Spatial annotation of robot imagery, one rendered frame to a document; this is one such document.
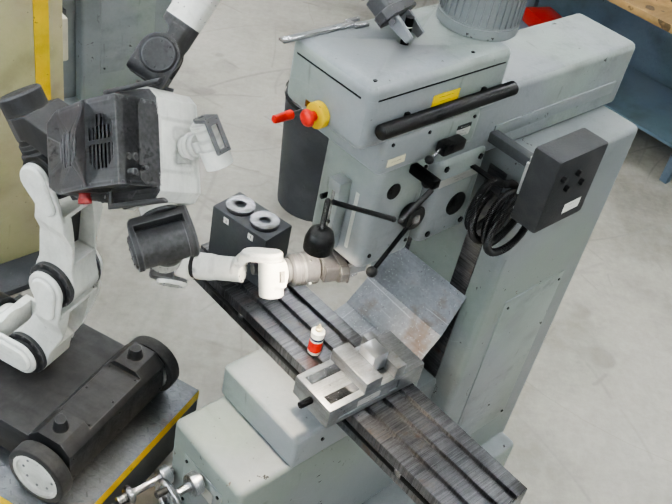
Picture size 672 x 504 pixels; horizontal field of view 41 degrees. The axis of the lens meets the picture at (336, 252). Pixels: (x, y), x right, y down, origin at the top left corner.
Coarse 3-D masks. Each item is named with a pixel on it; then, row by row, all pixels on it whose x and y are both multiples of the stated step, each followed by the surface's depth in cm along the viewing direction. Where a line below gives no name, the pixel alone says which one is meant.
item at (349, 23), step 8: (336, 24) 203; (344, 24) 204; (352, 24) 205; (360, 24) 205; (368, 24) 206; (304, 32) 197; (312, 32) 198; (320, 32) 198; (328, 32) 200; (280, 40) 193; (288, 40) 193; (296, 40) 195
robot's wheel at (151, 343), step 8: (144, 336) 299; (144, 344) 296; (152, 344) 296; (160, 344) 297; (160, 352) 295; (168, 352) 297; (168, 360) 296; (176, 360) 299; (168, 368) 296; (176, 368) 299; (168, 376) 298; (176, 376) 300; (168, 384) 300
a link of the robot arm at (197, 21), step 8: (176, 0) 208; (184, 0) 207; (192, 0) 207; (200, 0) 207; (208, 0) 208; (216, 0) 210; (168, 8) 210; (176, 8) 208; (184, 8) 207; (192, 8) 207; (200, 8) 208; (208, 8) 209; (176, 16) 208; (184, 16) 207; (192, 16) 208; (200, 16) 209; (208, 16) 211; (192, 24) 209; (200, 24) 210
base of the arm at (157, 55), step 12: (156, 36) 203; (168, 36) 204; (144, 48) 203; (156, 48) 204; (168, 48) 204; (132, 60) 204; (144, 60) 204; (156, 60) 204; (168, 60) 204; (144, 72) 205; (156, 72) 205; (168, 72) 206; (156, 84) 207; (168, 84) 216
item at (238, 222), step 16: (240, 192) 285; (224, 208) 277; (240, 208) 276; (256, 208) 280; (224, 224) 277; (240, 224) 273; (256, 224) 272; (272, 224) 273; (288, 224) 276; (224, 240) 281; (240, 240) 276; (256, 240) 271; (272, 240) 271; (288, 240) 279
